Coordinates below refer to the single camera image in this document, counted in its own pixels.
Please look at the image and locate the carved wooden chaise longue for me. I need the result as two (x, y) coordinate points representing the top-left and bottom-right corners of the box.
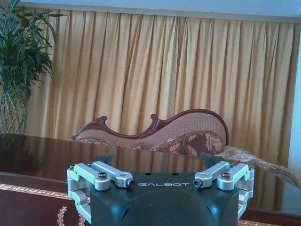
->
(71, 109), (229, 156)

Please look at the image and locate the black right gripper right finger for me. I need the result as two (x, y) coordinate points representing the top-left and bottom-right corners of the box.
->
(192, 152), (255, 220)

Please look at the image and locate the brown floral patterned cushion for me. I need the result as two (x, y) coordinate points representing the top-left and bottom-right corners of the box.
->
(218, 145), (301, 189)

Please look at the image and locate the green leafy potted plant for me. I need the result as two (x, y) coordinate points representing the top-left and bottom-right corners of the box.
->
(0, 0), (65, 135)

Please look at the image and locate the golden pleated curtain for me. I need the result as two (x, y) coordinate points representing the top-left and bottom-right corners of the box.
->
(24, 8), (297, 168)

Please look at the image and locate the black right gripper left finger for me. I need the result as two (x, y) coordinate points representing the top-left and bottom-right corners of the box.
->
(66, 153), (135, 225)

